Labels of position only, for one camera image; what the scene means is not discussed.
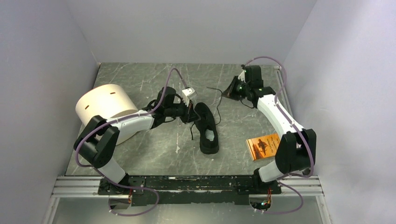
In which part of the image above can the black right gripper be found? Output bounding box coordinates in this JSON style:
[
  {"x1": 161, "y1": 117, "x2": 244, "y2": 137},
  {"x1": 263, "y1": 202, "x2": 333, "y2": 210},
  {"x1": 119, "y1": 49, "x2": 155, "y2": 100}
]
[{"x1": 221, "y1": 76, "x2": 250, "y2": 101}]

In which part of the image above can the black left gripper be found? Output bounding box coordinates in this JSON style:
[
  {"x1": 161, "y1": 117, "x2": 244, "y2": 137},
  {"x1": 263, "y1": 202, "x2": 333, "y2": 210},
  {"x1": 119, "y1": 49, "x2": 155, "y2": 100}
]
[{"x1": 165, "y1": 98, "x2": 201, "y2": 124}]

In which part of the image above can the black shoelace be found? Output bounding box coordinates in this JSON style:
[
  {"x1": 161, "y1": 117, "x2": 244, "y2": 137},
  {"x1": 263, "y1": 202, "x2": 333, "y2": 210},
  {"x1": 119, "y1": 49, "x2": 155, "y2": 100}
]
[{"x1": 190, "y1": 86, "x2": 223, "y2": 140}]

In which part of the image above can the black shoe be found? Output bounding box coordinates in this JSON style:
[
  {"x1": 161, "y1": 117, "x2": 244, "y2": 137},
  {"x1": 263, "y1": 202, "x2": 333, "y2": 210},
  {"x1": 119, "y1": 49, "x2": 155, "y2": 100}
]
[{"x1": 194, "y1": 102, "x2": 219, "y2": 154}]

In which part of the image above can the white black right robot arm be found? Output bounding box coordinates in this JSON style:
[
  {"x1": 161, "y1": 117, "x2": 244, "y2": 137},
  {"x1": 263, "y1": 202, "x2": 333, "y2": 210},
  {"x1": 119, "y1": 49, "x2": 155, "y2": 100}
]
[{"x1": 222, "y1": 65, "x2": 317, "y2": 193}]

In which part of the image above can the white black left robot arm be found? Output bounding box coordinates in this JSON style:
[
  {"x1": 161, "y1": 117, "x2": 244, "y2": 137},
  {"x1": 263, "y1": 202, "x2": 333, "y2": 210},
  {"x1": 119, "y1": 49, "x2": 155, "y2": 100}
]
[{"x1": 73, "y1": 84, "x2": 198, "y2": 194}]

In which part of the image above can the orange book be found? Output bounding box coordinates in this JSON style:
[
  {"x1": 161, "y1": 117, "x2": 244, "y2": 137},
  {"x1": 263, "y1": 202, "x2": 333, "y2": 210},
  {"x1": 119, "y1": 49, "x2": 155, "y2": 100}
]
[{"x1": 246, "y1": 133, "x2": 280, "y2": 161}]

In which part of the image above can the white cylindrical container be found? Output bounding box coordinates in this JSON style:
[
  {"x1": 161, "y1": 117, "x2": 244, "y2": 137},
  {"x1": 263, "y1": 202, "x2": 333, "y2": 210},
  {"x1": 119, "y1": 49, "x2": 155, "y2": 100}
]
[{"x1": 75, "y1": 84, "x2": 140, "y2": 145}]

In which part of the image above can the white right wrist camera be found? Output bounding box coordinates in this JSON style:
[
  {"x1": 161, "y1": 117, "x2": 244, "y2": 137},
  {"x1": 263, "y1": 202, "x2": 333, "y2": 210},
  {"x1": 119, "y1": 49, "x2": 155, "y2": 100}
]
[{"x1": 238, "y1": 64, "x2": 246, "y2": 83}]

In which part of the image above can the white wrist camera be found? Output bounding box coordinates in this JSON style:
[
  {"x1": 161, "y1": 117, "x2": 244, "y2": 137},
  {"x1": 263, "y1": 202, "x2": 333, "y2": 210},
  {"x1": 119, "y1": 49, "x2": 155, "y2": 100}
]
[
  {"x1": 238, "y1": 64, "x2": 246, "y2": 83},
  {"x1": 181, "y1": 88, "x2": 198, "y2": 106}
]

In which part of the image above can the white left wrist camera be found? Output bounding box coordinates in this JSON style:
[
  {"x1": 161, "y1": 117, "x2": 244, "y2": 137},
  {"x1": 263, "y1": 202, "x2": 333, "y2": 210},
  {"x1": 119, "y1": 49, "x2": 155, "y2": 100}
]
[{"x1": 181, "y1": 88, "x2": 198, "y2": 106}]

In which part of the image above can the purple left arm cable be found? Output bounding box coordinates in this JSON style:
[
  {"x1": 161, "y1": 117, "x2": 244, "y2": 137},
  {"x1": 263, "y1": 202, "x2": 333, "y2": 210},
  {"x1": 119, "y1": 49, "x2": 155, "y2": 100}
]
[{"x1": 75, "y1": 68, "x2": 189, "y2": 217}]

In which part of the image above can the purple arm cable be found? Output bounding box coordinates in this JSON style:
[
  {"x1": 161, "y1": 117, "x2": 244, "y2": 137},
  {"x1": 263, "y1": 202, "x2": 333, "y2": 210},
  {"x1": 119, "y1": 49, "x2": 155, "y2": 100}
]
[
  {"x1": 75, "y1": 68, "x2": 189, "y2": 217},
  {"x1": 242, "y1": 56, "x2": 315, "y2": 215}
]

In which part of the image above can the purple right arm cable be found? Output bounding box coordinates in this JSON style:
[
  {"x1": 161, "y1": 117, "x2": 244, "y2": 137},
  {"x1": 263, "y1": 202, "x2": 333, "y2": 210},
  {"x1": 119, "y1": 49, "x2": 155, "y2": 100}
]
[{"x1": 242, "y1": 56, "x2": 315, "y2": 215}]

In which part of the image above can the aluminium frame rail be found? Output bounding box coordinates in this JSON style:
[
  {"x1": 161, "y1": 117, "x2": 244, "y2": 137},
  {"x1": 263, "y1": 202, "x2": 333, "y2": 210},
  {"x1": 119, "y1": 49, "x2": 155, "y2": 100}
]
[{"x1": 52, "y1": 63, "x2": 323, "y2": 213}]

